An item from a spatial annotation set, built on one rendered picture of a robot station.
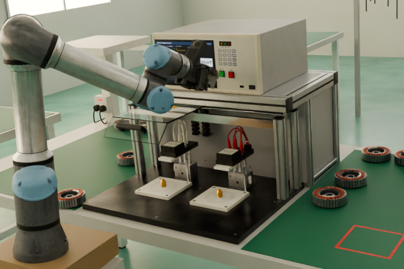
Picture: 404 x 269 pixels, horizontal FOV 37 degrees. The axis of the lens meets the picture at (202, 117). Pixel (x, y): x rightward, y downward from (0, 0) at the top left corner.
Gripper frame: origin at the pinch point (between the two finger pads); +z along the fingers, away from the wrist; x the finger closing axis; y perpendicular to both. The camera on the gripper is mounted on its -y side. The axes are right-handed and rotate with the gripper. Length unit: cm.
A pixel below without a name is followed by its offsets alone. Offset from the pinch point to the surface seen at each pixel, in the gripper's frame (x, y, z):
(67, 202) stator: -45, 51, -13
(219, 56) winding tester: -0.6, -6.7, 1.3
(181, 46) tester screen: -16.2, -9.6, -0.1
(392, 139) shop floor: -30, -18, 318
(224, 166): 4.1, 29.8, 8.5
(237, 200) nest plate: 10.8, 40.5, 8.9
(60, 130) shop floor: -332, 15, 250
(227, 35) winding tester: 3.5, -13.2, -1.9
